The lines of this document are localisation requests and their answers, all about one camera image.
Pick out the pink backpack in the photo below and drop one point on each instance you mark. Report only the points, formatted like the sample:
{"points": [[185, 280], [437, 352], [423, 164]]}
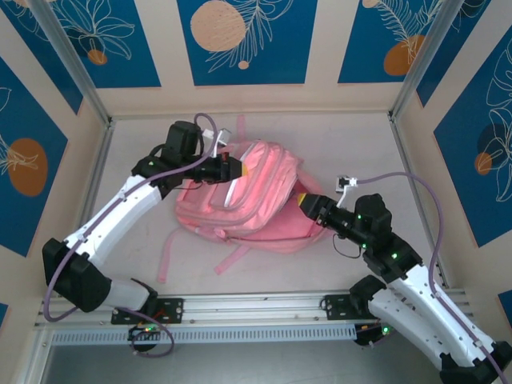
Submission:
{"points": [[256, 200]]}

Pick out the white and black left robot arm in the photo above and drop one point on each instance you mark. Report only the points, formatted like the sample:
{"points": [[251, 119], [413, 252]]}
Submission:
{"points": [[112, 216]]}

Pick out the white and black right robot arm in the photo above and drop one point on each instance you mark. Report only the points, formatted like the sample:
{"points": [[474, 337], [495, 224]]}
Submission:
{"points": [[432, 320]]}

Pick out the black controller board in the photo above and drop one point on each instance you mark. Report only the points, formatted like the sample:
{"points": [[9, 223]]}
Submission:
{"points": [[144, 330], [384, 330]]}

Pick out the aluminium side rail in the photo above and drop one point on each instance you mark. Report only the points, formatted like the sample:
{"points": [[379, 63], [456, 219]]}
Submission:
{"points": [[406, 160], [96, 176]]}

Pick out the blue floral wall panel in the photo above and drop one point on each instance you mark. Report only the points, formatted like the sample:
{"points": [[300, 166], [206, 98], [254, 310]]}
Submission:
{"points": [[448, 64], [280, 48], [40, 120], [140, 60], [460, 180], [48, 68], [360, 48]]}

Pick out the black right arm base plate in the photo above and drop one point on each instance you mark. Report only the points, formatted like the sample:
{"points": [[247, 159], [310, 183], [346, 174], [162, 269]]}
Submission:
{"points": [[334, 306]]}

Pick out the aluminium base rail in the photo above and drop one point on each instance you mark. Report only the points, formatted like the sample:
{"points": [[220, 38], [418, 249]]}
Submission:
{"points": [[248, 308]]}

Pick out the aluminium frame post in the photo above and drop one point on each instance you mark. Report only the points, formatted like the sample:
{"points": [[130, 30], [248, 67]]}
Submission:
{"points": [[424, 60], [72, 60]]}

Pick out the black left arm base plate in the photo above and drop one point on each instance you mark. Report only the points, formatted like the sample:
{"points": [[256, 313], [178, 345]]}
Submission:
{"points": [[174, 310]]}

